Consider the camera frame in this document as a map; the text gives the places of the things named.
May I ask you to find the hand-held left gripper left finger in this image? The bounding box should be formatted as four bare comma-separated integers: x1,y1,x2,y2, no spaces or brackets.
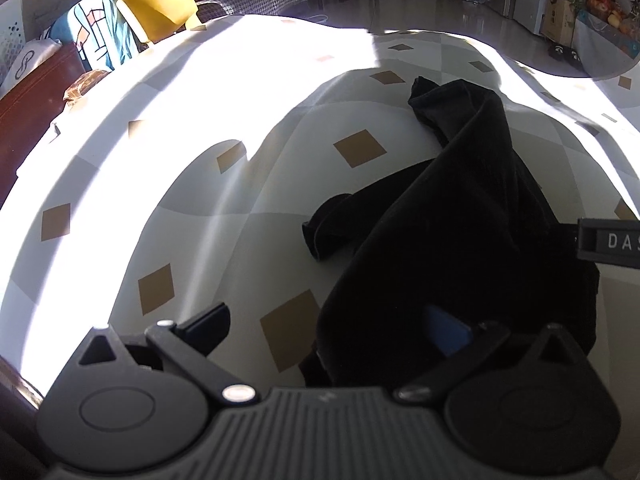
77,302,261,406

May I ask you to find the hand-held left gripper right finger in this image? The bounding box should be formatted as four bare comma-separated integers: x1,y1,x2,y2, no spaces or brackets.
392,305,588,403

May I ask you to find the black striped t-shirt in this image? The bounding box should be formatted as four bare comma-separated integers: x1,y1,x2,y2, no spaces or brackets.
300,76,601,391

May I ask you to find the cardboard box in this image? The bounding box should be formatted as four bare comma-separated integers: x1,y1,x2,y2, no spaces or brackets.
542,0,576,43

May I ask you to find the fruit basket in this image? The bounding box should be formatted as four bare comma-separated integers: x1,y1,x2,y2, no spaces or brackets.
585,0,631,28

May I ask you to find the brown patterned cloth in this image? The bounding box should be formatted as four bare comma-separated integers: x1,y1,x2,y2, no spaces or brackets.
63,69,111,106

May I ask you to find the brown leather bench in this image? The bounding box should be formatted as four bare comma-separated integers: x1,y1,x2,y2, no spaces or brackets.
0,42,86,196

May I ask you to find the teal printed cloth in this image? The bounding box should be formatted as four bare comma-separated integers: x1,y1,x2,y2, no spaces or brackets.
50,0,141,72

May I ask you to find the white shopping bag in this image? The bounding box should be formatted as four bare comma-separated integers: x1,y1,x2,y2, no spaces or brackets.
0,37,57,98

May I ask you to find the yellow plastic chair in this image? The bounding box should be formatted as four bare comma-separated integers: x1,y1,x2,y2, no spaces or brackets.
116,0,207,43

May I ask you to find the white dotted board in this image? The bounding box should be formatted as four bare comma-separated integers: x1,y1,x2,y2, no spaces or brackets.
0,0,26,68

